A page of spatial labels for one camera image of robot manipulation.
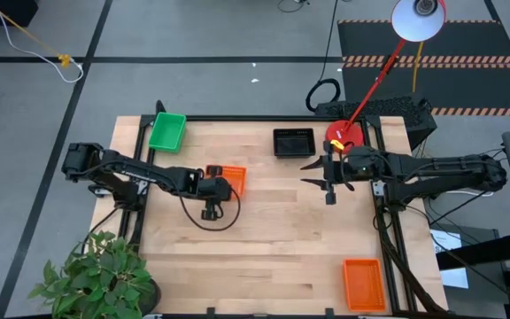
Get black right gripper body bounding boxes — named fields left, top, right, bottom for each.
left=323, top=140, right=348, bottom=206

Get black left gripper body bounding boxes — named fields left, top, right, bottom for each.
left=199, top=165, right=235, bottom=222

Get orange plastic slotted basket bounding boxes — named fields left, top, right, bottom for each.
left=205, top=164, right=248, bottom=199
left=342, top=258, right=388, bottom=313

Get black plastic slotted basket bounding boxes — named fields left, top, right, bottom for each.
left=273, top=150, right=316, bottom=160
left=272, top=127, right=317, bottom=159

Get green plastic slotted basket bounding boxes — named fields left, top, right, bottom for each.
left=147, top=111, right=189, bottom=155

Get red desk lamp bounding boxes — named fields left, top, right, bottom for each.
left=324, top=0, right=447, bottom=155

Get green potted plant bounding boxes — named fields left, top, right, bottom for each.
left=27, top=230, right=163, bottom=319

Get black hazard striped floor mat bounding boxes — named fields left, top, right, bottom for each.
left=336, top=19, right=510, bottom=118

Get white paper sheet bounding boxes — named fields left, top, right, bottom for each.
left=429, top=228, right=471, bottom=290

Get black stand bar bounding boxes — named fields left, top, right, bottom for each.
left=435, top=231, right=510, bottom=272

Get black floor box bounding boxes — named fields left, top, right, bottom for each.
left=0, top=0, right=40, bottom=27

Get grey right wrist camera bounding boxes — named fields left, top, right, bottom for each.
left=341, top=148, right=371, bottom=181

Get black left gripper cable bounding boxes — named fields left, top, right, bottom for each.
left=178, top=185, right=242, bottom=233

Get black hanging cable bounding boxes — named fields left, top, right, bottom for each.
left=305, top=0, right=343, bottom=113

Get black aluminium table frame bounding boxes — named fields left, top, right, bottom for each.
left=119, top=99, right=418, bottom=319

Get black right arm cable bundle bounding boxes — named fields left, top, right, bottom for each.
left=372, top=194, right=449, bottom=316

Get yellow lamp cable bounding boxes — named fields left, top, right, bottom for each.
left=411, top=41, right=425, bottom=95

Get white floor cable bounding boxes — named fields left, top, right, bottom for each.
left=0, top=0, right=85, bottom=85

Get yellow floor cord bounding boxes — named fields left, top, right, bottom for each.
left=0, top=0, right=73, bottom=68

